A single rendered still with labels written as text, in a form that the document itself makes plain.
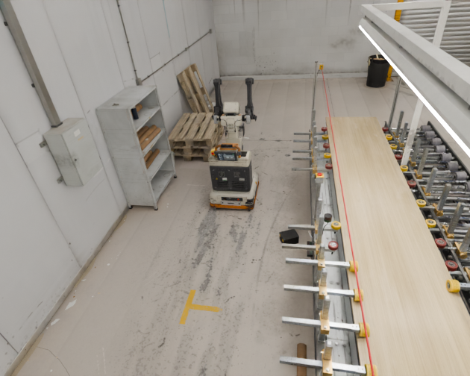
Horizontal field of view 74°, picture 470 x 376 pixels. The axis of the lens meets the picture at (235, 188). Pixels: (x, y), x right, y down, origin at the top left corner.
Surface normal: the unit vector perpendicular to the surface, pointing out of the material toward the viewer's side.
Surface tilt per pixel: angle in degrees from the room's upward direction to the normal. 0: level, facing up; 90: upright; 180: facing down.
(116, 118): 90
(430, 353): 0
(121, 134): 90
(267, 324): 0
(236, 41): 90
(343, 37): 90
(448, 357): 0
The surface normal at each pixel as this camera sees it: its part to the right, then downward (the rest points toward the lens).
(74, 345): -0.07, -0.82
